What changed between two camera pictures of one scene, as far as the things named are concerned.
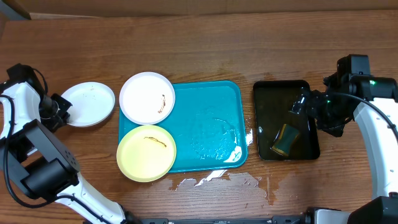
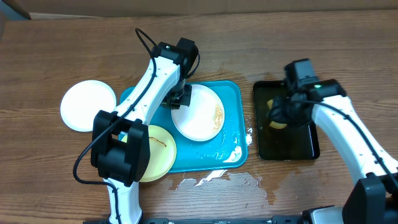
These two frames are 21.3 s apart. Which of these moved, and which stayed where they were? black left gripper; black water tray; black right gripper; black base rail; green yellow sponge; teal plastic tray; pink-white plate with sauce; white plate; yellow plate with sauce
Moved: black left gripper; green yellow sponge; pink-white plate with sauce; black right gripper
Stayed: white plate; black base rail; black water tray; teal plastic tray; yellow plate with sauce
